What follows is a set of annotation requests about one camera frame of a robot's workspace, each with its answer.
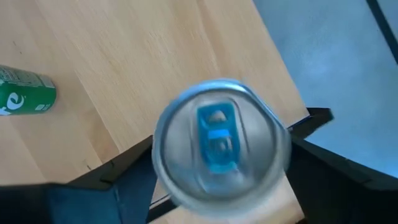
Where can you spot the black metal table frame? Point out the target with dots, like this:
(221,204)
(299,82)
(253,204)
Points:
(317,115)

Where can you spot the teal slim energy drink can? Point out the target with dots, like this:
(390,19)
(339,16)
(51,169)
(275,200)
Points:
(180,155)

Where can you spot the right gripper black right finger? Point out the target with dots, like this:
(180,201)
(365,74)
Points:
(342,193)

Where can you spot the green Sprite can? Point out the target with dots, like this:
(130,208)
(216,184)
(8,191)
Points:
(31,99)

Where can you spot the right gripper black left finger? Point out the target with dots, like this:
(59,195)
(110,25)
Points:
(77,202)

